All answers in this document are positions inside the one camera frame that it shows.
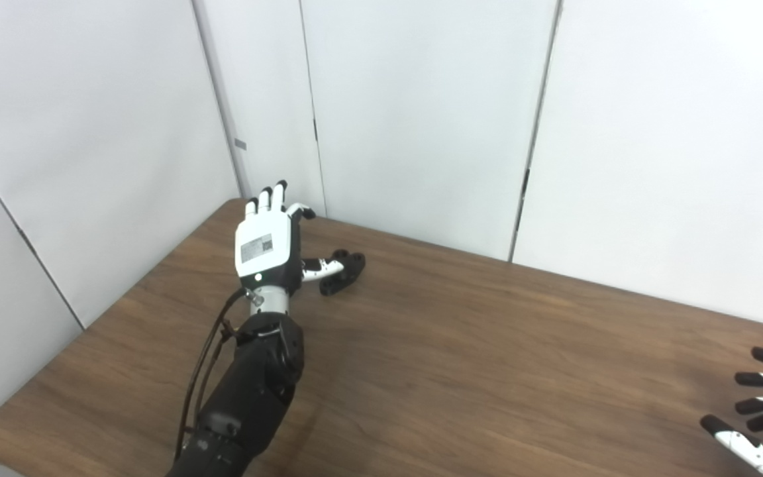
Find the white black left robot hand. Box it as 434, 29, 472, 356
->
234, 180, 346, 295

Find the black plastic holder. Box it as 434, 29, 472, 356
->
319, 249, 366, 296

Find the thick black left wrist cable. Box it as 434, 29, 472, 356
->
173, 286, 266, 464

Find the thin wire with yellow plug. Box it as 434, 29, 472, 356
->
191, 320, 240, 425

